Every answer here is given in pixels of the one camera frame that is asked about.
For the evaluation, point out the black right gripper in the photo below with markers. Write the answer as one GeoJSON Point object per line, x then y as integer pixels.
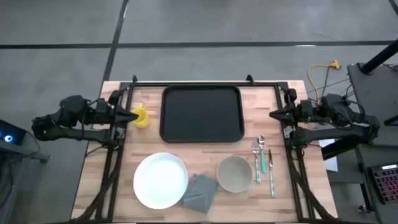
{"type": "Point", "coordinates": [303, 117]}

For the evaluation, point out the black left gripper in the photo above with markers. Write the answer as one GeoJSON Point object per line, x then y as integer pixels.
{"type": "Point", "coordinates": [112, 116]}

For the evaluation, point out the white round plate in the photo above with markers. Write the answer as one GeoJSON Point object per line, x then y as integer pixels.
{"type": "Point", "coordinates": [160, 180]}

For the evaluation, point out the grey cloth napkin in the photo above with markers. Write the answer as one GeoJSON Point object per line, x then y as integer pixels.
{"type": "Point", "coordinates": [200, 194]}

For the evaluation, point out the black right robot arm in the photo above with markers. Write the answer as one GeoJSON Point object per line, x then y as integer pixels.
{"type": "Point", "coordinates": [342, 133]}

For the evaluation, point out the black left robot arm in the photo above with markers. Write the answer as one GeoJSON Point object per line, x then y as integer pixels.
{"type": "Point", "coordinates": [77, 134]}

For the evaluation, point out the black rectangular tray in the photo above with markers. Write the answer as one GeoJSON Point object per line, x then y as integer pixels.
{"type": "Point", "coordinates": [202, 113]}

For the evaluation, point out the yellow plastic cup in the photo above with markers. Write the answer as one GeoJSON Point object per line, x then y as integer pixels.
{"type": "Point", "coordinates": [141, 118]}

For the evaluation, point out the black table clamp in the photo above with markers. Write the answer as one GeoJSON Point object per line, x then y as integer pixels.
{"type": "Point", "coordinates": [134, 78]}
{"type": "Point", "coordinates": [249, 79]}

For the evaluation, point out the white paper sheet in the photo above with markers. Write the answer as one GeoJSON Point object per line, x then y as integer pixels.
{"type": "Point", "coordinates": [332, 163]}

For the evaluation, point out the black desk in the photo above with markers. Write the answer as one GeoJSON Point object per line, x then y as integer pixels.
{"type": "Point", "coordinates": [382, 214]}
{"type": "Point", "coordinates": [370, 93]}

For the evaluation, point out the black pole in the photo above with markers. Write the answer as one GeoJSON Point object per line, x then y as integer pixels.
{"type": "Point", "coordinates": [379, 57]}

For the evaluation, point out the dark grey cart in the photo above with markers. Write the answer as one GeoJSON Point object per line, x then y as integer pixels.
{"type": "Point", "coordinates": [18, 152]}

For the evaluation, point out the black box with blue light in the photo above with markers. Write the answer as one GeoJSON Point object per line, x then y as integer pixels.
{"type": "Point", "coordinates": [9, 133]}

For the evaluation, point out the black keyboard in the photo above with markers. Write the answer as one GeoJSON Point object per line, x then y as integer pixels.
{"type": "Point", "coordinates": [387, 183]}

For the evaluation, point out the silver mount plate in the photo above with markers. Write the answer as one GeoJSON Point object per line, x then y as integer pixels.
{"type": "Point", "coordinates": [117, 133]}
{"type": "Point", "coordinates": [288, 132]}

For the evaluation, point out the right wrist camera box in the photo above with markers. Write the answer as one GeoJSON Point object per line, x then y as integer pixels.
{"type": "Point", "coordinates": [306, 105]}

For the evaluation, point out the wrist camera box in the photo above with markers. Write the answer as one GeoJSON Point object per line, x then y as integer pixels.
{"type": "Point", "coordinates": [306, 105]}
{"type": "Point", "coordinates": [101, 105]}

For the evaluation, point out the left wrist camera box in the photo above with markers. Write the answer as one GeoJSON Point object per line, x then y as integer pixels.
{"type": "Point", "coordinates": [101, 105]}

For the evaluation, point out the black metal table frame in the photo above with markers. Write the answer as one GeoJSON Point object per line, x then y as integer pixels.
{"type": "Point", "coordinates": [126, 86]}

